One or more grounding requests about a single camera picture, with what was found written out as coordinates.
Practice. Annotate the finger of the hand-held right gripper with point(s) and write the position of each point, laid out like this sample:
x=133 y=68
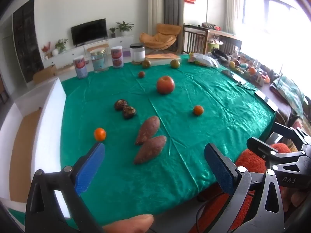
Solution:
x=286 y=129
x=262 y=149

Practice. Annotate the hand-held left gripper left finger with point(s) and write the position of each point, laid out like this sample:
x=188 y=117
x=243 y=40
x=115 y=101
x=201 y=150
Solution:
x=90 y=170

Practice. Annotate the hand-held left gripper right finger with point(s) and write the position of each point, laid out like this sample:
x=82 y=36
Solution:
x=218 y=170

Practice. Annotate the small orange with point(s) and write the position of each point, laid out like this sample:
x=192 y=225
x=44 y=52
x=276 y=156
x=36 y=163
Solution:
x=198 y=110
x=100 y=134

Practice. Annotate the white cardboard box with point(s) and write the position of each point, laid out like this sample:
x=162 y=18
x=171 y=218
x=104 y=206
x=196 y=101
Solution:
x=48 y=131

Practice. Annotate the sweet potato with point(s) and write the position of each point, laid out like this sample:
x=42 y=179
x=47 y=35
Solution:
x=150 y=149
x=148 y=129

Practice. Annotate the dark brown mushroom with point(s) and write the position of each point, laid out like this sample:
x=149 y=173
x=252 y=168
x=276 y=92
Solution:
x=121 y=104
x=129 y=112

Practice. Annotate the red apple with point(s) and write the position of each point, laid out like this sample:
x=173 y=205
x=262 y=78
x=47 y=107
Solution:
x=165 y=85

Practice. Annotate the small dark red tomato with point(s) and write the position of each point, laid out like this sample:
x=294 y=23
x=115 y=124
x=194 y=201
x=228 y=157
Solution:
x=141 y=74

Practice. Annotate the yellow pear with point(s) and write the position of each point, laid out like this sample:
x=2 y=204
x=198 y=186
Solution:
x=175 y=63

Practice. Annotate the brown pear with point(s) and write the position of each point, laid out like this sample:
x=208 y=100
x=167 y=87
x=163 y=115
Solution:
x=146 y=63

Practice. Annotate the person's right hand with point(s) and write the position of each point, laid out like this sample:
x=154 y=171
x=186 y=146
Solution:
x=298 y=199

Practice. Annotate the person's left hand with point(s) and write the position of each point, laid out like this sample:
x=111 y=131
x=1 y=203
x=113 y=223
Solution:
x=131 y=223

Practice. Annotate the red fuzzy garment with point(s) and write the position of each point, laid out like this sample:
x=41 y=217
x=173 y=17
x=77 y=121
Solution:
x=250 y=161

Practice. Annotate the green white folded cloth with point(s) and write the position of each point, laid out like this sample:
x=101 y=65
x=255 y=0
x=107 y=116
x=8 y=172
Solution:
x=288 y=92

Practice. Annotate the green tablecloth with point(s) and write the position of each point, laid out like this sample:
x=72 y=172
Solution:
x=194 y=131

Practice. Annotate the eyeglasses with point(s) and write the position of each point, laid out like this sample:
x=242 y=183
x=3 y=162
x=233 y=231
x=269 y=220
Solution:
x=243 y=85

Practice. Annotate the red label tin can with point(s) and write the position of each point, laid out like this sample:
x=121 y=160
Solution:
x=80 y=67
x=117 y=57

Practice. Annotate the beige oval floor mat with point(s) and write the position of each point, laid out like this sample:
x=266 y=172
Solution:
x=63 y=70

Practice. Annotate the white plastic bag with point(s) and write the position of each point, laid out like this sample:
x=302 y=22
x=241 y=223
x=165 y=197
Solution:
x=204 y=59

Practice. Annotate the clear glass jar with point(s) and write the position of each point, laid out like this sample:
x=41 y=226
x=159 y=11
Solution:
x=99 y=60

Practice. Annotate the white television cabinet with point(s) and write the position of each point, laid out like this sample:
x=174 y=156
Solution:
x=73 y=52

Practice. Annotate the orange cover book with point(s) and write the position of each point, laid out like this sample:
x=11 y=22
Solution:
x=162 y=59

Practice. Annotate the black lid plastic jar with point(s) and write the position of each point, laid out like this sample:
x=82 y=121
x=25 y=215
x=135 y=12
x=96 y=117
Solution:
x=137 y=52

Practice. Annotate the green plant in white pot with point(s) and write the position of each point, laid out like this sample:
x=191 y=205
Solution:
x=61 y=45

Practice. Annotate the red flower arrangement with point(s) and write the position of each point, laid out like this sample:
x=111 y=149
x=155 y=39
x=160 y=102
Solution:
x=46 y=49

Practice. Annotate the white sheer curtain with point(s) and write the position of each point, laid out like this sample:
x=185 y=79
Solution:
x=233 y=4

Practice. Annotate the black television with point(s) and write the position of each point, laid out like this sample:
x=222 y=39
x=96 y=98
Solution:
x=89 y=31

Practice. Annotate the small green potted plant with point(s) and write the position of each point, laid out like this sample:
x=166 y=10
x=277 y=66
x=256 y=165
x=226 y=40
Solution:
x=112 y=31

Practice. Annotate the black display cabinet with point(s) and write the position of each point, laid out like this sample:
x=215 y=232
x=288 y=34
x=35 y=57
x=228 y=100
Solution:
x=26 y=41

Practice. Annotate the orange lounge chair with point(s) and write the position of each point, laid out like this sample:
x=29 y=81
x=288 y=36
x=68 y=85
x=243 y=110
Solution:
x=161 y=36

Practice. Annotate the large green potted plant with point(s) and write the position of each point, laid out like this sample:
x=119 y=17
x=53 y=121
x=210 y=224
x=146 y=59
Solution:
x=125 y=26

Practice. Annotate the grey curtain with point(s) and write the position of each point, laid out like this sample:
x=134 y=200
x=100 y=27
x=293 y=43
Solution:
x=172 y=2

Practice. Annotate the white standing air conditioner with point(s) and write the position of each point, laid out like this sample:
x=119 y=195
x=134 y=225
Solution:
x=155 y=9

